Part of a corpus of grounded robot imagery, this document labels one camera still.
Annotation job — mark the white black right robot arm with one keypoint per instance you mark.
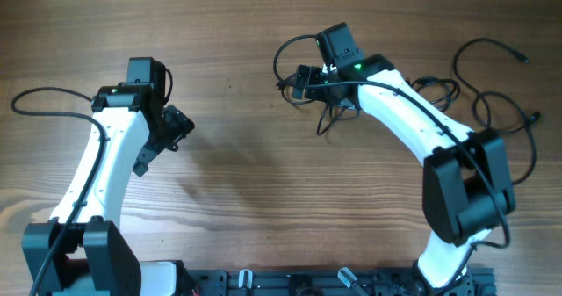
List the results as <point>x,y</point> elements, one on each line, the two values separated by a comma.
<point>466,185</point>

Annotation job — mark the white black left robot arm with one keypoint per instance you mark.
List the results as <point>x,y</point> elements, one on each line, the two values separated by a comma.
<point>80,249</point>

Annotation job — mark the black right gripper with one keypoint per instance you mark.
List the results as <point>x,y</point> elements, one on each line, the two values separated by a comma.
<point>301,82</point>

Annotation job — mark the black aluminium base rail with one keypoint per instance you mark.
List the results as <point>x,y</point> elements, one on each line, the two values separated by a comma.
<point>394,281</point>

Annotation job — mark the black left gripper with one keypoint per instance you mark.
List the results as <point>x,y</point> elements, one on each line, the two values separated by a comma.
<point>166,137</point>

